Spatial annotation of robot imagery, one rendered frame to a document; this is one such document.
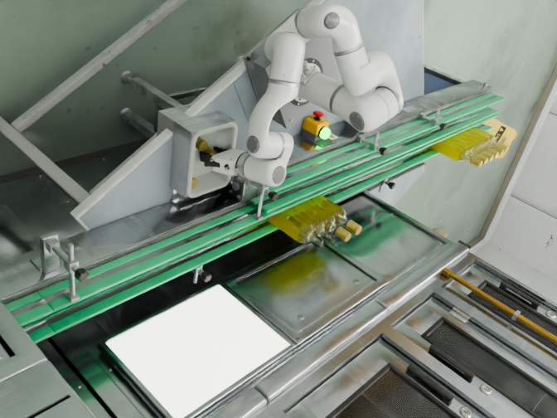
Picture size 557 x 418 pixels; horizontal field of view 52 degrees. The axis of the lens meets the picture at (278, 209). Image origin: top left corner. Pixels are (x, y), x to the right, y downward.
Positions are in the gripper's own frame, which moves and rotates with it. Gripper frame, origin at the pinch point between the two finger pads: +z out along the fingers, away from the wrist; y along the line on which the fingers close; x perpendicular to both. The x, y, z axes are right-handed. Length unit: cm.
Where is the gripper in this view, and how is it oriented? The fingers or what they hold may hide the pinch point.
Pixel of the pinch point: (211, 154)
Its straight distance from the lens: 175.0
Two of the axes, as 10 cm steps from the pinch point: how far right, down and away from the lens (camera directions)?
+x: -0.4, -9.1, -4.0
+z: -7.2, -2.6, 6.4
